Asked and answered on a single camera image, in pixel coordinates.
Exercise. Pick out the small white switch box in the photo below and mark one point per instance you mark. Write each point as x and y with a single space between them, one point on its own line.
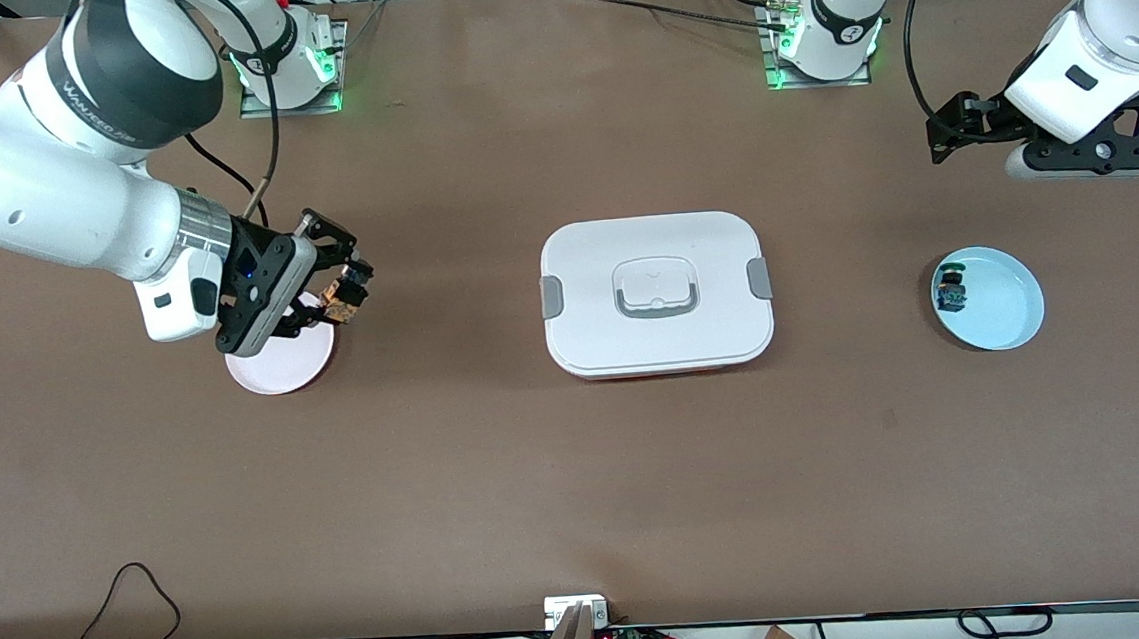
560 609

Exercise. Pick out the green and blue switch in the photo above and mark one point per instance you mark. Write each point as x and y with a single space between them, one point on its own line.
951 291

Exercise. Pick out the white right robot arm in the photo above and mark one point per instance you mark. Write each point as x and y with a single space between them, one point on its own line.
70 204

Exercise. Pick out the white lidded box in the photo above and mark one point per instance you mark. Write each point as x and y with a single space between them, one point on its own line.
661 338

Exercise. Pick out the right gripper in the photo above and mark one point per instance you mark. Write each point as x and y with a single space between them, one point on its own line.
255 256

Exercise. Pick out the pink round plate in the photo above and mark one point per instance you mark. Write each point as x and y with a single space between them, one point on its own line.
277 370

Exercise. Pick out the black camera bracket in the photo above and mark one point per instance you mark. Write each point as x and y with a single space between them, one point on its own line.
249 257
1101 154

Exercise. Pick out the black right camera bracket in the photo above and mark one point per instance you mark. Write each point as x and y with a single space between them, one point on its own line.
249 257

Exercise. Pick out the black left camera bracket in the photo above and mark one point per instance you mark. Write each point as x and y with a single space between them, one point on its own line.
1101 154

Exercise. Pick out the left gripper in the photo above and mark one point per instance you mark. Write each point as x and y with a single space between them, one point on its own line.
963 118

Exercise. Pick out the orange and black switch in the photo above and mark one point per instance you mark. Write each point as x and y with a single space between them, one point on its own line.
340 303

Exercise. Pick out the light blue round plate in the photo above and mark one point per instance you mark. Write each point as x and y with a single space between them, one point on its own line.
1005 304

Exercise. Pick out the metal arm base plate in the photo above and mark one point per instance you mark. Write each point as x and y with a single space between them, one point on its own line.
259 109
779 84

